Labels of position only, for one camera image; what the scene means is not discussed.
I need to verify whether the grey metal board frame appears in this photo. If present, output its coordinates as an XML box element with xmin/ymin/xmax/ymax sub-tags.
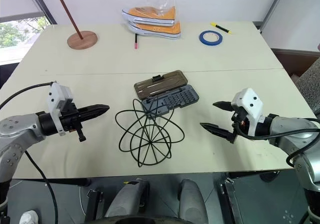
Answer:
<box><xmin>259</xmin><ymin>0</ymin><xmax>289</xmax><ymax>33</ymax></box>

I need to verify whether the black-white patterned garment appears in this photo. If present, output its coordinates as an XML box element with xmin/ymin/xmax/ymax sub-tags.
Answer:
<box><xmin>295</xmin><ymin>57</ymin><xmax>320</xmax><ymax>116</ymax></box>

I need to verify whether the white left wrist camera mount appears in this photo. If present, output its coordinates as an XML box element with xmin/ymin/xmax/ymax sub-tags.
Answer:
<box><xmin>47</xmin><ymin>82</ymin><xmax>75</xmax><ymax>137</ymax></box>

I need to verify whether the orange sneaker in plastic bag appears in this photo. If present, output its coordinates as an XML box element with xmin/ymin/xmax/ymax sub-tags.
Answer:
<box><xmin>121</xmin><ymin>5</ymin><xmax>177</xmax><ymax>27</ymax></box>

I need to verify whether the orange canvas sneaker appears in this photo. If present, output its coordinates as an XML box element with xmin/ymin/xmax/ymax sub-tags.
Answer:
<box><xmin>127</xmin><ymin>21</ymin><xmax>182</xmax><ymax>40</ymax></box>

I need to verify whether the screwdriver bit set case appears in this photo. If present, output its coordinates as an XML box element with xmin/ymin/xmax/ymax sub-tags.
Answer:
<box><xmin>133</xmin><ymin>69</ymin><xmax>201</xmax><ymax>120</ymax></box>

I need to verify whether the yellow and black marker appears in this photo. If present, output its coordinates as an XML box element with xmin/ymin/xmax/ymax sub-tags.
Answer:
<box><xmin>209</xmin><ymin>21</ymin><xmax>233</xmax><ymax>35</ymax></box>

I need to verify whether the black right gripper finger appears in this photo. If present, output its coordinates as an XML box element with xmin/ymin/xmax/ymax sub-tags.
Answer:
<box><xmin>212</xmin><ymin>101</ymin><xmax>235</xmax><ymax>111</ymax></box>
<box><xmin>199</xmin><ymin>122</ymin><xmax>235</xmax><ymax>141</ymax></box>

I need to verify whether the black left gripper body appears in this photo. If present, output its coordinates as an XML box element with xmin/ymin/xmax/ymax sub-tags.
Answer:
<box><xmin>59</xmin><ymin>101</ymin><xmax>88</xmax><ymax>143</ymax></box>

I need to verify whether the black wire basket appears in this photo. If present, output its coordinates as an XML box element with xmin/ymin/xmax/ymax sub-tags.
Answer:
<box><xmin>114</xmin><ymin>95</ymin><xmax>186</xmax><ymax>169</ymax></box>

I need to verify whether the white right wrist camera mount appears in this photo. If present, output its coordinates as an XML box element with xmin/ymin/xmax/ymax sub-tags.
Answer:
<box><xmin>230</xmin><ymin>87</ymin><xmax>265</xmax><ymax>138</ymax></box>

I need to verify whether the black table leg bracket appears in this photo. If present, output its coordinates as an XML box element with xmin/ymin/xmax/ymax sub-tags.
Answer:
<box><xmin>219</xmin><ymin>176</ymin><xmax>251</xmax><ymax>224</ymax></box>
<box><xmin>84</xmin><ymin>188</ymin><xmax>105</xmax><ymax>224</ymax></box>

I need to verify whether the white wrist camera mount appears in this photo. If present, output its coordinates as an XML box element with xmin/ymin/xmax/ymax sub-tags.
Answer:
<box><xmin>47</xmin><ymin>82</ymin><xmax>75</xmax><ymax>137</ymax></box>
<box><xmin>230</xmin><ymin>87</ymin><xmax>265</xmax><ymax>138</ymax></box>

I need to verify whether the dark window frame post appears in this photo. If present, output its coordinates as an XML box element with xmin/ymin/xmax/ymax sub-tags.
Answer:
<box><xmin>25</xmin><ymin>0</ymin><xmax>58</xmax><ymax>25</ymax></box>

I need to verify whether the white shoe on floor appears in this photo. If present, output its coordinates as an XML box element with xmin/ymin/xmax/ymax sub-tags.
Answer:
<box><xmin>19</xmin><ymin>210</ymin><xmax>40</xmax><ymax>224</ymax></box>

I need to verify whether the brown wooden round-base stand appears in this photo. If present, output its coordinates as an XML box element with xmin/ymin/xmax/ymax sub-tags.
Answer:
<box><xmin>39</xmin><ymin>0</ymin><xmax>99</xmax><ymax>51</ymax></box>

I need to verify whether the blue tape roll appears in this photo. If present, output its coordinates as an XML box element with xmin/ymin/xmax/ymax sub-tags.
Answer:
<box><xmin>198</xmin><ymin>29</ymin><xmax>224</xmax><ymax>47</ymax></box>

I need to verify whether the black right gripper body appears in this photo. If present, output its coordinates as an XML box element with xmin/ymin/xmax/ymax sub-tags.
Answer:
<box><xmin>225</xmin><ymin>106</ymin><xmax>249</xmax><ymax>145</ymax></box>

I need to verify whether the grey rounded robot leg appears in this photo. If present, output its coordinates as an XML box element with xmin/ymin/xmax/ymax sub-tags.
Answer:
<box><xmin>178</xmin><ymin>179</ymin><xmax>209</xmax><ymax>224</ymax></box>
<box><xmin>103</xmin><ymin>177</ymin><xmax>151</xmax><ymax>224</ymax></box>

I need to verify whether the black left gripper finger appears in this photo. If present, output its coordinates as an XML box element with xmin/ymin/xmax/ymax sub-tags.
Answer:
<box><xmin>76</xmin><ymin>104</ymin><xmax>111</xmax><ymax>114</ymax></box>
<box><xmin>77</xmin><ymin>111</ymin><xmax>109</xmax><ymax>122</ymax></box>

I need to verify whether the dark rounded robot torso rim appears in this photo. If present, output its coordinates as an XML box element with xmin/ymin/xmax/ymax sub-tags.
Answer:
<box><xmin>99</xmin><ymin>215</ymin><xmax>174</xmax><ymax>224</ymax></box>

